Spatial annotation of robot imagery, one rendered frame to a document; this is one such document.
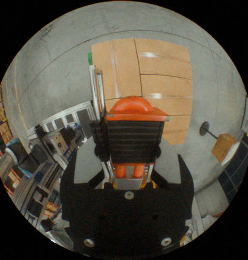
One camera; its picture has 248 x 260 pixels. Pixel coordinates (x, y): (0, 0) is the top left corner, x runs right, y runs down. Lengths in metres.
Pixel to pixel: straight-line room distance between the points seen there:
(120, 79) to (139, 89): 0.18
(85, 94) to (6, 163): 1.33
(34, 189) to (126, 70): 1.27
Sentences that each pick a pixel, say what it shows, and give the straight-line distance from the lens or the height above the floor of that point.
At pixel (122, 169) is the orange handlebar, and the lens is 0.17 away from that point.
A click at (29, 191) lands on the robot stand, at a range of 0.88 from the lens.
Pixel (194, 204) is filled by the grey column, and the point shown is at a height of 1.31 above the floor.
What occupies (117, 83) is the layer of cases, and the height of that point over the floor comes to 0.54.
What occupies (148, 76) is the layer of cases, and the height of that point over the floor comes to 0.54.
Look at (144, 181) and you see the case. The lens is 0.91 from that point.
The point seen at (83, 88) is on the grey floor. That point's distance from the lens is 1.46.
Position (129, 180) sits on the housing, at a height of 1.20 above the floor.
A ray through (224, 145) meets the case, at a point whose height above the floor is 0.84.
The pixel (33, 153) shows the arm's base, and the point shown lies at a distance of 0.67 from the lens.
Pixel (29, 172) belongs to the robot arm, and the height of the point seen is 1.23.
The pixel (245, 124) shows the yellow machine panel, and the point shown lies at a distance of 7.35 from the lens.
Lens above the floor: 1.30
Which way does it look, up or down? 62 degrees down
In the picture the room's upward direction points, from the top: 176 degrees counter-clockwise
